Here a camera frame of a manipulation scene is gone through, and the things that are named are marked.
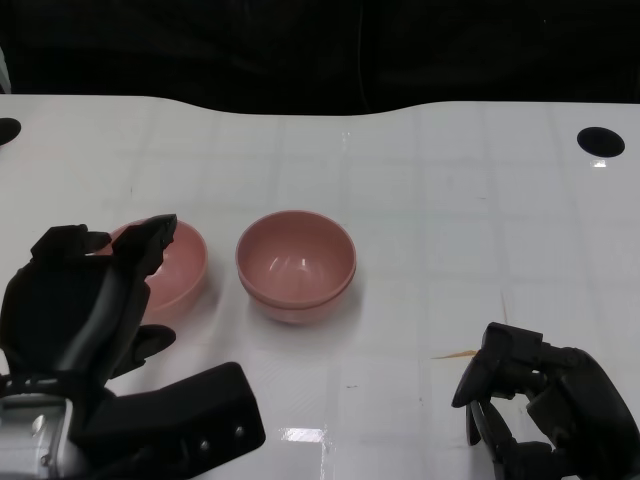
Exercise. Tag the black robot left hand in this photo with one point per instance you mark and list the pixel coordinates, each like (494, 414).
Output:
(60, 310)

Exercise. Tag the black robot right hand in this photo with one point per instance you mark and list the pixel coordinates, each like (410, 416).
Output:
(590, 410)

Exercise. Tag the pink plastic bowl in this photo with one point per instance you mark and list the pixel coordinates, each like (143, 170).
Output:
(182, 270)
(300, 316)
(295, 255)

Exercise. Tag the black round table grommet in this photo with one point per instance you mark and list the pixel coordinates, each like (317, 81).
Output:
(7, 131)
(600, 141)

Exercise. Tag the black backdrop curtain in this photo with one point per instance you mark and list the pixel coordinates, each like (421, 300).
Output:
(200, 45)

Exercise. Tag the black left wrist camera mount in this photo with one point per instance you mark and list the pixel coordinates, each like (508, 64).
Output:
(200, 415)

